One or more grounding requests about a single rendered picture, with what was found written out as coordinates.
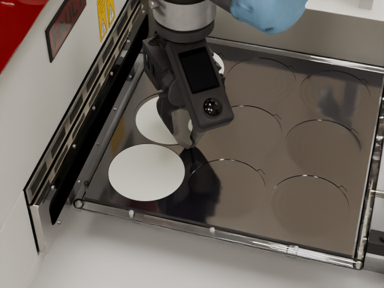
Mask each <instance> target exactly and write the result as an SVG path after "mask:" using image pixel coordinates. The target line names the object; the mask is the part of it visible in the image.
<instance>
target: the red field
mask: <svg viewBox="0 0 384 288"><path fill-rule="evenodd" d="M85 4H86V1H85V0H68V2H67V4H66V5H65V6H64V8H63V10H62V11H61V13H60V15H59V16H58V18H57V19H56V21H55V22H54V24H53V25H52V27H51V29H50V30H49V37H50V44H51V51H52V55H53V58H54V56H55V54H56V53H57V51H58V49H59V48H60V46H61V44H62V42H63V41H64V39H65V38H66V36H67V35H68V33H69V31H70V29H71V28H72V26H73V24H74V23H75V21H76V20H77V18H78V16H79V15H80V13H81V11H82V9H83V8H84V6H85Z"/></svg>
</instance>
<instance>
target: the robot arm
mask: <svg viewBox="0 0 384 288"><path fill-rule="evenodd" d="M307 1H308V0H151V1H150V2H149V6H150V8H151V9H153V15H154V23H155V29H156V31H155V33H154V36H153V37H152V38H148V39H144V40H142V43H143V64H144V72H145V73H146V75H147V76H148V78H149V79H150V80H151V82H152V84H153V85H154V87H155V88H156V90H157V91H158V90H162V91H163V92H161V93H158V95H159V98H158V100H157V112H158V114H159V116H160V118H161V120H162V121H163V123H164V124H165V125H166V127H167V128H168V130H169V132H171V134H172V136H173V137H174V138H175V140H176V141H177V142H178V144H179V145H181V146H182V147H184V148H186V149H189V148H193V147H195V145H196V144H197V143H198V142H199V140H200V139H201V138H202V137H203V136H204V134H205V133H206V132H207V131H209V130H212V129H216V128H219V127H222V126H226V125H229V124H230V123H231V122H232V120H233V119H234V113H233V111H232V108H231V106H230V102H229V100H228V97H227V95H226V89H225V79H226V78H225V76H224V75H223V74H222V73H219V71H220V70H221V69H222V67H221V66H220V64H219V63H218V62H216V60H215V59H214V58H213V56H214V52H213V51H212V50H211V48H210V47H209V46H208V44H207V40H206V37H207V36H208V35H209V34H210V33H211V32H212V31H213V28H214V18H215V16H216V14H217V6H219V7H221V8H222V9H224V10H226V11H227V12H229V13H230V14H231V15H232V16H233V17H234V18H235V19H237V20H238V21H241V22H245V23H247V24H248V25H250V26H252V27H254V28H256V29H258V30H259V31H262V32H264V33H266V34H279V33H281V32H284V31H286V30H287V29H289V28H290V27H292V25H293V24H295V23H296V21H297V20H299V18H300V17H301V15H302V14H303V12H304V11H305V9H306V7H305V4H306V2H307ZM158 39H159V41H157V40H158ZM155 40H156V41H155ZM152 42H153V43H152ZM146 55H147V57H146ZM190 119H191V124H192V126H193V128H192V131H190V129H189V127H188V124H189V120H190Z"/></svg>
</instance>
